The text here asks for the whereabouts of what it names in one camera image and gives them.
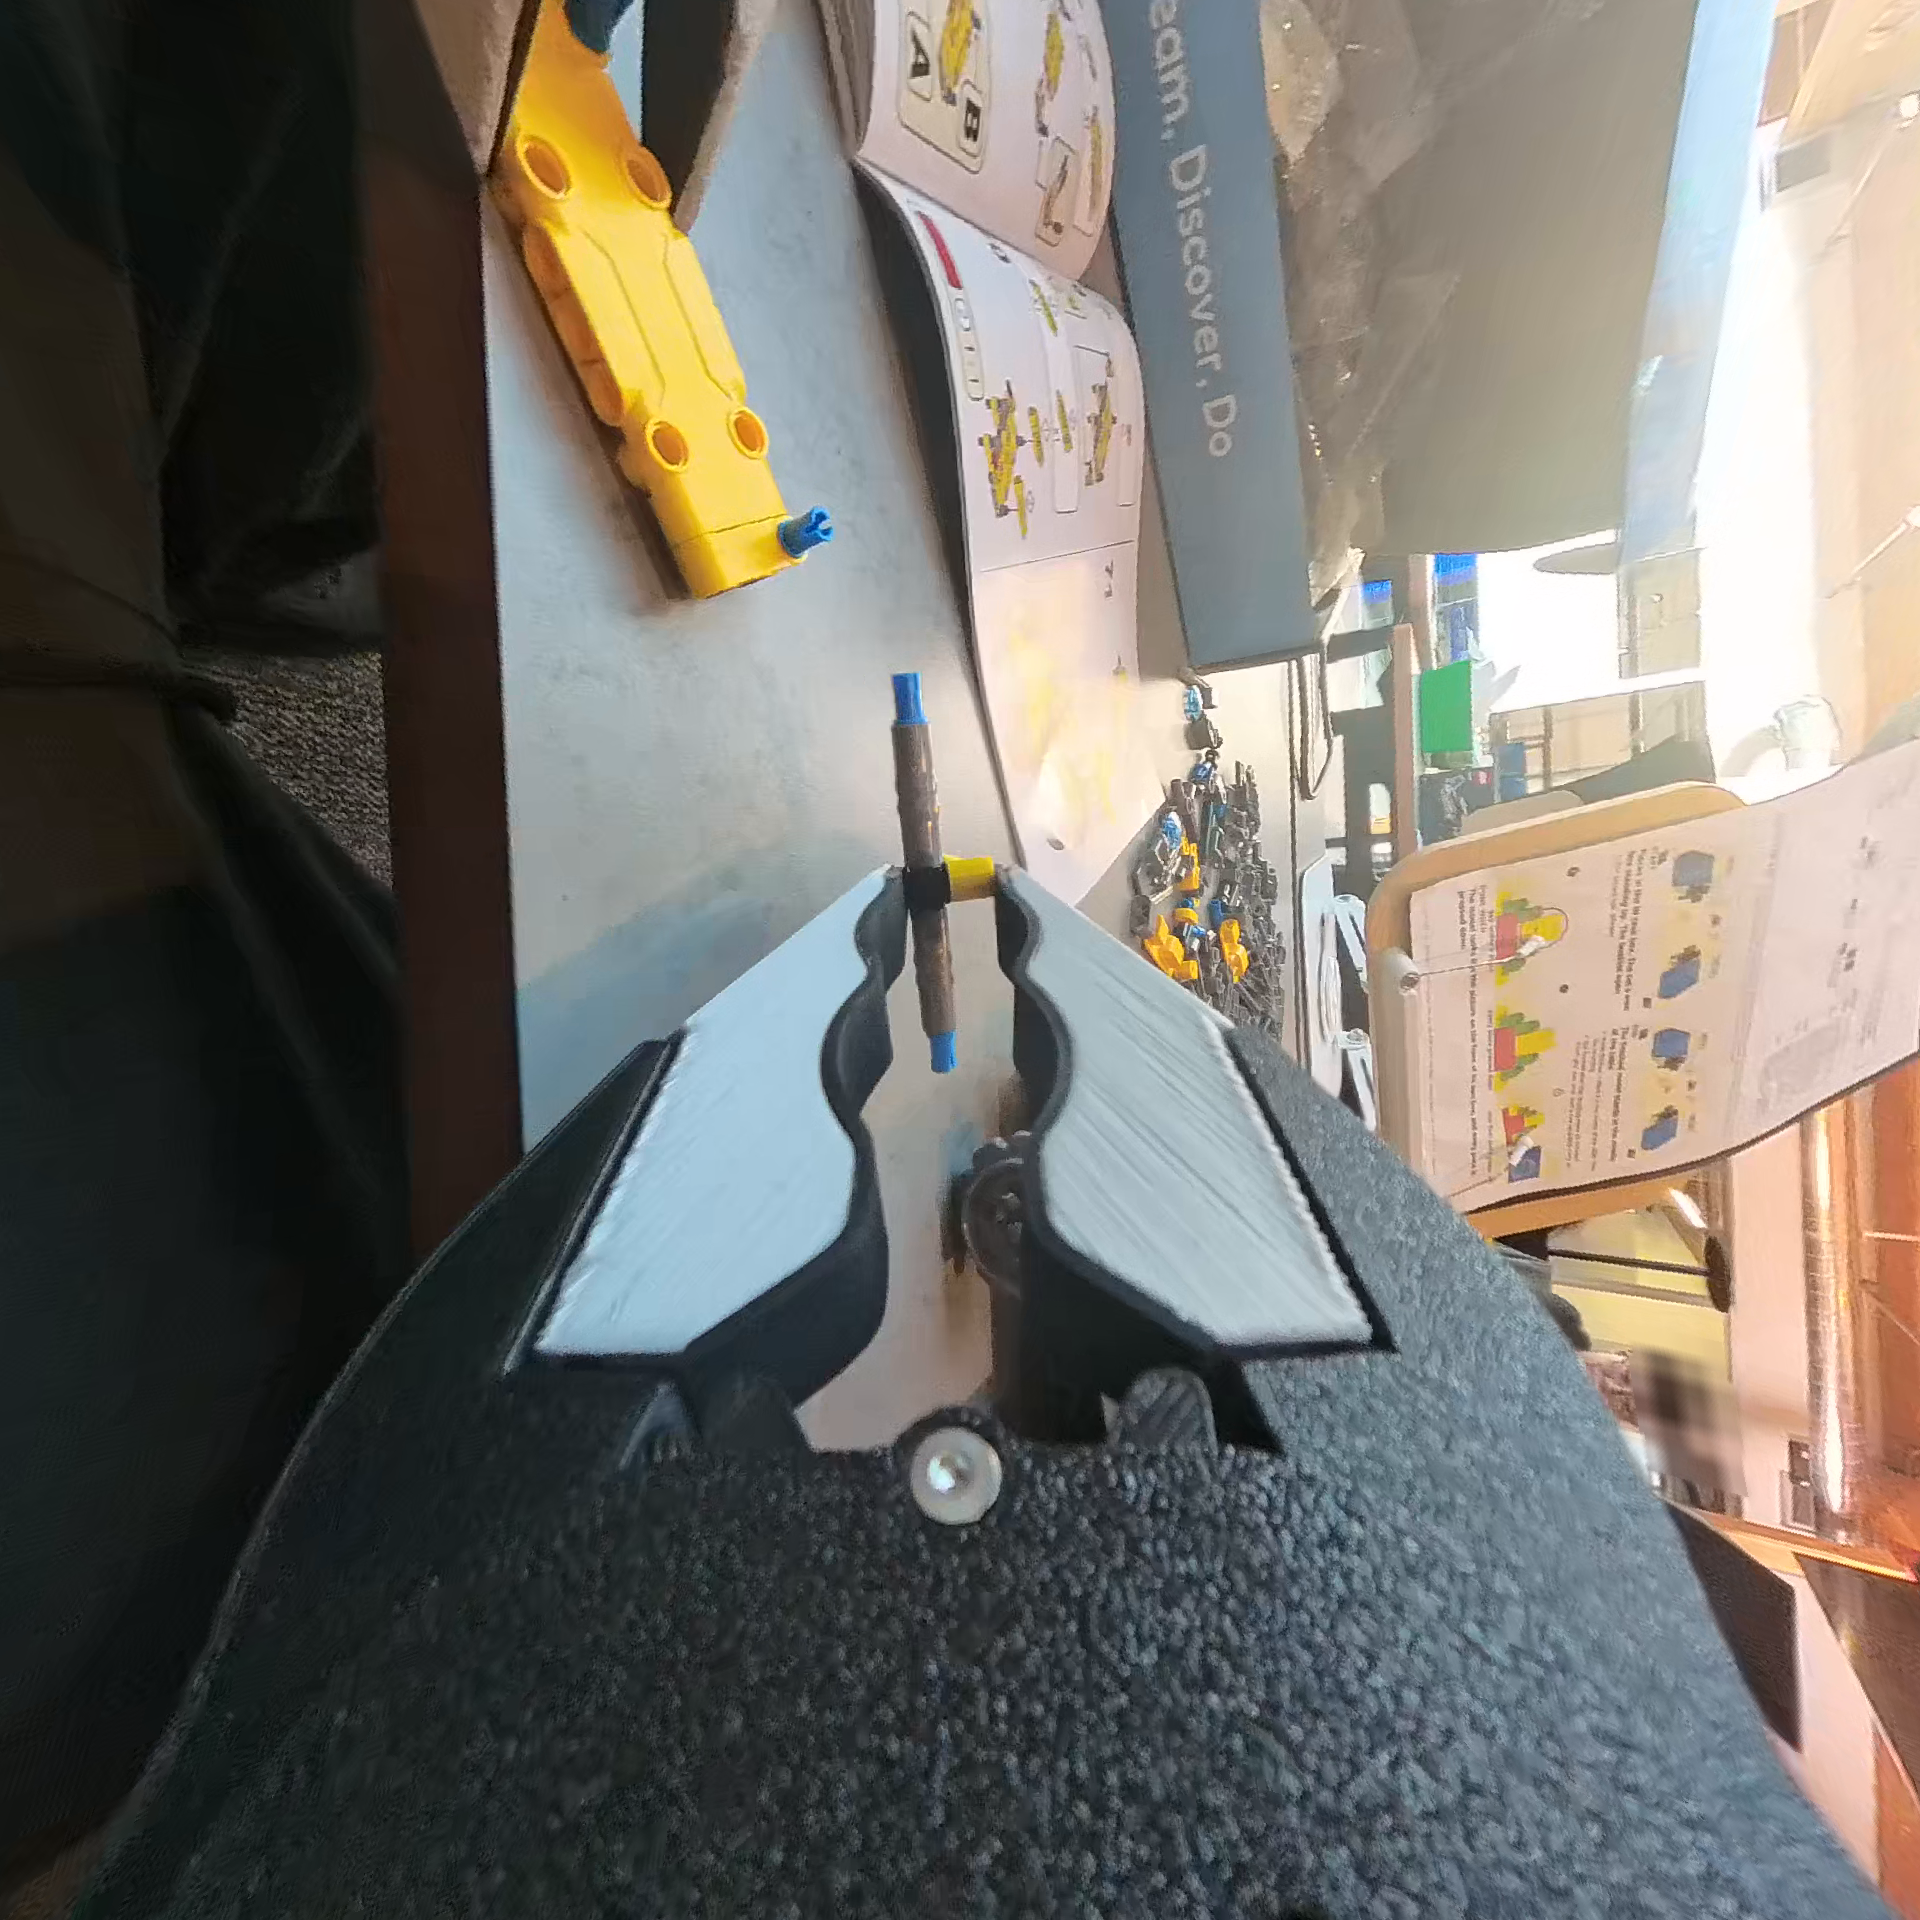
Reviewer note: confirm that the pile of grey toy bricks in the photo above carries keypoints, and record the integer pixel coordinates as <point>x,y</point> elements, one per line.
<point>1207,901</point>

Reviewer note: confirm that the grey desk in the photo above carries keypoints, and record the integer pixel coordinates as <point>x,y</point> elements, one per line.
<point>720,721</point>

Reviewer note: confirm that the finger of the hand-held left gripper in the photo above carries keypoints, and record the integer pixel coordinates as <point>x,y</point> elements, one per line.
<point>475,66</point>
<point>728,77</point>

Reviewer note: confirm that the white board stand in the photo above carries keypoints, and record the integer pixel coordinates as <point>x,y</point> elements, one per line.
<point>1336,975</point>

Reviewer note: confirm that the grey toy axle yellow connector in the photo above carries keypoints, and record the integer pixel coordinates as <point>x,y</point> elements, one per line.
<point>917,780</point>

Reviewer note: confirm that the instruction sheet on stand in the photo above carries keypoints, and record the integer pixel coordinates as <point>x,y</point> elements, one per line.
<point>1396,930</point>

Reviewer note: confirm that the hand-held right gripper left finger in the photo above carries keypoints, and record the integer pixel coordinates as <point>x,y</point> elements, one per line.
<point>720,1170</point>

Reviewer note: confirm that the toy instruction booklet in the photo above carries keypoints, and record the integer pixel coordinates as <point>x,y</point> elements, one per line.
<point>1049,495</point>

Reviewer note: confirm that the person's black pants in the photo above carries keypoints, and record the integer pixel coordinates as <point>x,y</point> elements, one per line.
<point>149,1050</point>

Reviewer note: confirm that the yellow toy brick panel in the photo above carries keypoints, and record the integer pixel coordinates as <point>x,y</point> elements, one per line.
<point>646,330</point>

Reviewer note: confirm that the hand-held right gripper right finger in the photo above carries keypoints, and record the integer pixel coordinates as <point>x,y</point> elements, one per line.
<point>1185,1184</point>

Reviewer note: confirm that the blue cardboard box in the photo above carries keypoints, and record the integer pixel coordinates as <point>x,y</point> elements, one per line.
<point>1214,300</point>

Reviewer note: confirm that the clear plastic bags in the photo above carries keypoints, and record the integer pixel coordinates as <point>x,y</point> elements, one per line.
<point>1441,225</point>

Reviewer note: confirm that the printed instruction sheet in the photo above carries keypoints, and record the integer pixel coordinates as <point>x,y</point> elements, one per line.
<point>1651,991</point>

